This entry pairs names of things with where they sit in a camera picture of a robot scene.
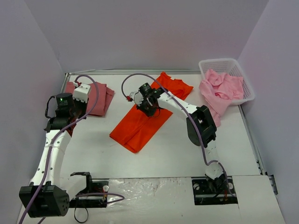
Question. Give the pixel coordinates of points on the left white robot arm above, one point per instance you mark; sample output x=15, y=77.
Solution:
x=45, y=196

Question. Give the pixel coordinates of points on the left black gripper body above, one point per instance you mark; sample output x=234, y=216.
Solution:
x=78, y=112

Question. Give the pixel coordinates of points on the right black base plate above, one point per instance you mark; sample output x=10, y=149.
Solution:
x=208, y=192

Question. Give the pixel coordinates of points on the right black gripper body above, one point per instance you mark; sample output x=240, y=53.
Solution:
x=148, y=108

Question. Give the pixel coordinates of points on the light pink t shirt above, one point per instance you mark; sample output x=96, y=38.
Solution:
x=219, y=90

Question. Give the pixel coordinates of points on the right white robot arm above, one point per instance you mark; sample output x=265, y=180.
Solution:
x=201, y=129

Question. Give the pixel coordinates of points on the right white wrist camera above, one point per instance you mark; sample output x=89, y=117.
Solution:
x=137, y=97

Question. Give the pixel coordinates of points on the white plastic basket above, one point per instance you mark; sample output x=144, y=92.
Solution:
x=232, y=67

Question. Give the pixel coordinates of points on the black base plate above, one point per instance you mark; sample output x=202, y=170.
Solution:
x=208, y=192
x=97, y=186

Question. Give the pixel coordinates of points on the dusty red folded t shirt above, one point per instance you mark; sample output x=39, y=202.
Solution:
x=104, y=100

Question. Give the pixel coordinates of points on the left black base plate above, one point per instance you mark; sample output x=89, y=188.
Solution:
x=97, y=186

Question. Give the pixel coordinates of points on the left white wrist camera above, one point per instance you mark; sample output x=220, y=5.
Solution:
x=81, y=92

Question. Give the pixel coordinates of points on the orange t shirt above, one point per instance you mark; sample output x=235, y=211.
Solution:
x=136, y=129

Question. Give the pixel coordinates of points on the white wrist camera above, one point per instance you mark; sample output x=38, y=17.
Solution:
x=137, y=97
x=81, y=92

